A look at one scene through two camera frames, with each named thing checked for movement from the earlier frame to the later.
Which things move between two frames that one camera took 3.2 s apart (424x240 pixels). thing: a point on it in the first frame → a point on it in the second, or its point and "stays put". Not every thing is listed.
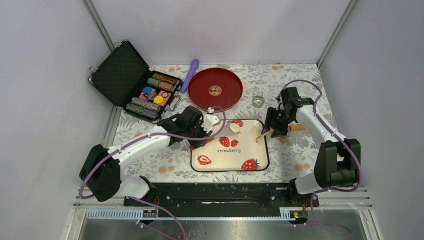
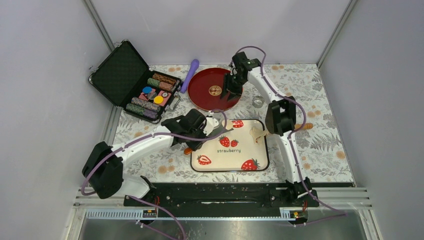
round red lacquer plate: [213, 87] stays put
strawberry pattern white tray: [233, 150] stays put
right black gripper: [269, 115] → [234, 92]
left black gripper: [197, 143] stays put
